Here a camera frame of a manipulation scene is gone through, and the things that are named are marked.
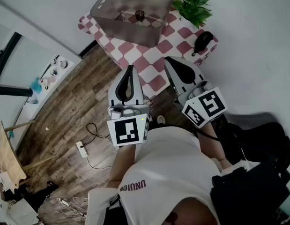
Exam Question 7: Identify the black shoe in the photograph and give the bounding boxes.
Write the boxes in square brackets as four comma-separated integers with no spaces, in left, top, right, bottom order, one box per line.
[45,180,59,198]

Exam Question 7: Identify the green potted plant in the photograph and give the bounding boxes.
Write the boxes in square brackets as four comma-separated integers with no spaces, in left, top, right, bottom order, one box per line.
[171,0,213,30]

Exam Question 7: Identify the thin black cable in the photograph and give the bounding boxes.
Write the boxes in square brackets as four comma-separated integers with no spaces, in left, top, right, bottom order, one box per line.
[82,122,111,148]

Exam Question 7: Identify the black window frame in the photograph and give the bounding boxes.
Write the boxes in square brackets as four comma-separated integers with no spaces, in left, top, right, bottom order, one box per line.
[0,31,34,97]

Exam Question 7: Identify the red white checkered tablecloth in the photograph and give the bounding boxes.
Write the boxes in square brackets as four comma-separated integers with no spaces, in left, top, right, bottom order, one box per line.
[78,8,219,112]

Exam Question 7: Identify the black office chair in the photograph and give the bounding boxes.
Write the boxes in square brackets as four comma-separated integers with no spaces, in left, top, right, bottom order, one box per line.
[217,112,290,173]

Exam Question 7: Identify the teal cloth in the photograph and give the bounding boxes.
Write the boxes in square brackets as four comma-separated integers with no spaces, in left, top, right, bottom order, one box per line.
[29,77,43,95]

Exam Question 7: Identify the person's right forearm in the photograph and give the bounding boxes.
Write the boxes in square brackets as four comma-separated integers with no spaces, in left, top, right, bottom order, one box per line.
[196,123,232,171]

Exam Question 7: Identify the grey plastic tub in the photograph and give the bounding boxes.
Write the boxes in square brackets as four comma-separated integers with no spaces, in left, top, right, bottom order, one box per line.
[89,0,174,48]

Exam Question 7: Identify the person's left forearm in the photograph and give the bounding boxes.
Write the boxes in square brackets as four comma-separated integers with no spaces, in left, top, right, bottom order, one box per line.
[106,144,139,189]

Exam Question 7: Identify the white paper sheets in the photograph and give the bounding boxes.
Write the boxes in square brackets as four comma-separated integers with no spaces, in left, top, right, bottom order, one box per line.
[0,171,40,225]

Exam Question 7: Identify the small dark glass jar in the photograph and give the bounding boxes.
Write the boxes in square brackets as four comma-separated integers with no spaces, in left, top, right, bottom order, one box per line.
[135,9,145,23]

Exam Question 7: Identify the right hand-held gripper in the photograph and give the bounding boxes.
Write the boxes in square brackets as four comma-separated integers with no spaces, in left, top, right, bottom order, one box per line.
[163,56,229,129]

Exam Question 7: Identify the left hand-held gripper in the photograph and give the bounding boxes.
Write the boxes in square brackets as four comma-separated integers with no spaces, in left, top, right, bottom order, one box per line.
[106,65,151,147]

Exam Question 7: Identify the white wire tangle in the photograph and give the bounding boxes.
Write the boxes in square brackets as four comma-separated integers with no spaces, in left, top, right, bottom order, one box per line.
[56,195,89,219]

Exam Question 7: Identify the wooden chair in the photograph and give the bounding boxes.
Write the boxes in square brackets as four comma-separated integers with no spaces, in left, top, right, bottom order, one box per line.
[0,120,54,194]

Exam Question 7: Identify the thin white cable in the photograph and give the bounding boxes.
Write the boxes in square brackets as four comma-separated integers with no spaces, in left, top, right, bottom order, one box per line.
[85,156,113,171]

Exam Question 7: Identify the black shoulder strap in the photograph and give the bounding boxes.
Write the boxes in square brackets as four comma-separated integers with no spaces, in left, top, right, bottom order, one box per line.
[109,193,122,207]

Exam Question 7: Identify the white power strip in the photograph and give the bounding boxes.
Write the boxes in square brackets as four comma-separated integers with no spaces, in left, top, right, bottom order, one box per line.
[75,141,89,158]

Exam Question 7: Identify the person's white t-shirt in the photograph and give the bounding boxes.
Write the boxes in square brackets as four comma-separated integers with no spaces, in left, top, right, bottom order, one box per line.
[85,125,250,225]

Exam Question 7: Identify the white window ledge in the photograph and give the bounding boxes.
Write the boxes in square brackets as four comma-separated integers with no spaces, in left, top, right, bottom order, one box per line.
[13,54,76,135]

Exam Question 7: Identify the pink mug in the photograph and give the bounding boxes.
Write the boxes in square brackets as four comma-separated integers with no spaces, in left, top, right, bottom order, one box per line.
[43,75,57,85]

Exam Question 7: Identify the black bag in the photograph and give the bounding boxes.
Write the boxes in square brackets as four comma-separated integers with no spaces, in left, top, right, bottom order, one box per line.
[209,158,290,225]

